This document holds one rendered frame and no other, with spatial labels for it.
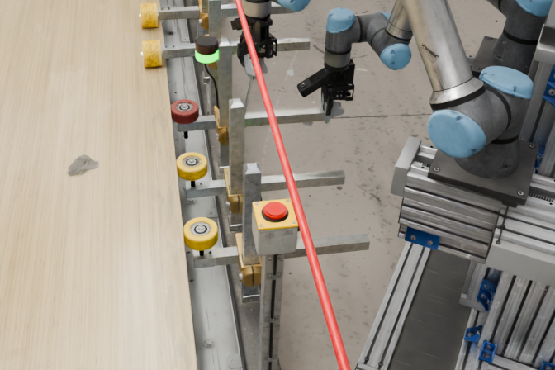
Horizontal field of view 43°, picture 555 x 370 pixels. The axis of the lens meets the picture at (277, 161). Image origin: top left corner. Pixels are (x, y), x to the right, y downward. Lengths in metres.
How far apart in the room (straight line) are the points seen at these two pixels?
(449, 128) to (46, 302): 0.90
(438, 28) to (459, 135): 0.22
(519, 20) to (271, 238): 1.08
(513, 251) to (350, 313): 1.14
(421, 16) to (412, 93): 2.41
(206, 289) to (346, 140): 1.70
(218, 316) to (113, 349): 0.45
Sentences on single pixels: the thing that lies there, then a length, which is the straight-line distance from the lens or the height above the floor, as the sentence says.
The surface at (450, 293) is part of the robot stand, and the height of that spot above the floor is 0.21.
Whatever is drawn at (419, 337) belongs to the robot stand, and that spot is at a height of 0.21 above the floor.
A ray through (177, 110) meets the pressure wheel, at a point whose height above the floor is 0.91.
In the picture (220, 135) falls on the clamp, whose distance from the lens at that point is 2.01.
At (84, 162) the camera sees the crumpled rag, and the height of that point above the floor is 0.91.
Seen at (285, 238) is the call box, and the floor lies 1.19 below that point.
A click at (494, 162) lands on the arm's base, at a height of 1.08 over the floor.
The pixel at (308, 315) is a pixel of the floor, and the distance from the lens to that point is 2.65.
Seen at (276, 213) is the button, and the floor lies 1.23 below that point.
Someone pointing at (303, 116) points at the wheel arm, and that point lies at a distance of 2.10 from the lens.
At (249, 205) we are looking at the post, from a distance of 1.54.
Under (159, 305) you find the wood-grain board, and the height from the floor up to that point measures 0.90.
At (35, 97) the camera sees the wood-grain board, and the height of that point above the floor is 0.90.
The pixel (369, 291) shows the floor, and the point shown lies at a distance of 2.76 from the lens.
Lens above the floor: 2.06
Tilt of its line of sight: 39 degrees down
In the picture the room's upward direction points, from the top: 3 degrees clockwise
